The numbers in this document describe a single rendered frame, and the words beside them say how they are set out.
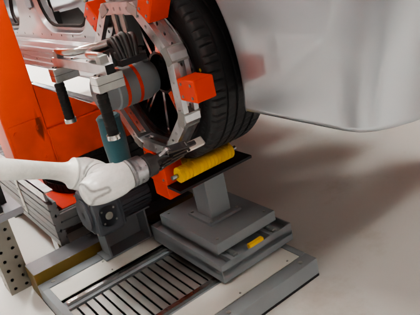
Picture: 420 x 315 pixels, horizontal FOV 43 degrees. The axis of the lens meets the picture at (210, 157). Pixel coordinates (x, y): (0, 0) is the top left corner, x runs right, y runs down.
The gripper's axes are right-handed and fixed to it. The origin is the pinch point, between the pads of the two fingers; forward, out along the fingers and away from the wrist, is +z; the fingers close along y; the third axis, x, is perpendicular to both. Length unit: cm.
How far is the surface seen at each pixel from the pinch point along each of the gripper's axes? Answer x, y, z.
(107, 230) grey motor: 4, -57, -23
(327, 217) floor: -40, -50, 65
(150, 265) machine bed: -16, -67, -12
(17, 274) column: 16, -94, -56
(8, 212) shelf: 27, -54, -53
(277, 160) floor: 5, -95, 96
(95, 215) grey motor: 10, -52, -25
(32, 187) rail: 45, -80, -34
